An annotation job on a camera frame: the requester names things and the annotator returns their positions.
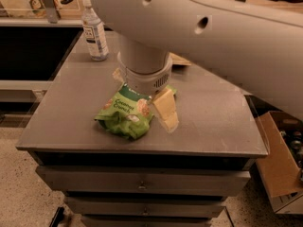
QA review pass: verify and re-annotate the orange patterned bag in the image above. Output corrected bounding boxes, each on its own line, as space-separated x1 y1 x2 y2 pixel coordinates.
0 0 62 18

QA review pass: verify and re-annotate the middle grey drawer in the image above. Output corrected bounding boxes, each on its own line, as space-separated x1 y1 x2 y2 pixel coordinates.
64 197 223 218

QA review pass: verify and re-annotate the bottom grey drawer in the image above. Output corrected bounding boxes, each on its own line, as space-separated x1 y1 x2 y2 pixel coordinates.
81 216 211 227

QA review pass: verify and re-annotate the green rice chip bag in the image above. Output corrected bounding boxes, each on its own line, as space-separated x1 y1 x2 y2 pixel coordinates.
95 83 176 140

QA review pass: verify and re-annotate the cardboard box with cans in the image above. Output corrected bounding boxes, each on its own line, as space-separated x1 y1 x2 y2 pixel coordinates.
257 112 303 215

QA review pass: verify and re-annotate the grey drawer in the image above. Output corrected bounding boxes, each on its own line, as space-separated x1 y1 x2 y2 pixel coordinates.
81 216 211 227
64 197 223 218
36 166 250 197

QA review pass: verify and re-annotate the top grey drawer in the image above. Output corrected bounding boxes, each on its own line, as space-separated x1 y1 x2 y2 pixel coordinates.
36 166 250 197

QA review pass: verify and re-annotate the grey metal drawer cabinet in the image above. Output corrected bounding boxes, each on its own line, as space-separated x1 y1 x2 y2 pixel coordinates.
15 30 269 227

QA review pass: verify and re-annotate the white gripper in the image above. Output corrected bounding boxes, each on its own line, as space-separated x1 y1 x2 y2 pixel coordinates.
113 53 179 133

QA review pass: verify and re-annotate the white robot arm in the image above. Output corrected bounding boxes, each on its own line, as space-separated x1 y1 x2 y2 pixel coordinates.
91 0 303 119

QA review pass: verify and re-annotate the metal railing frame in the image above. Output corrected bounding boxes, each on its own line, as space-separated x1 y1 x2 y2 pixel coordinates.
0 0 303 28

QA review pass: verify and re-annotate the clear plastic water bottle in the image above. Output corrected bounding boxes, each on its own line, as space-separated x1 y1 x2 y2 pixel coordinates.
81 0 109 61

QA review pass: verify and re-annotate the brown sea salt chip bag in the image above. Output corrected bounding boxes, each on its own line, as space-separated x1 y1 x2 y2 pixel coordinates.
170 53 191 66

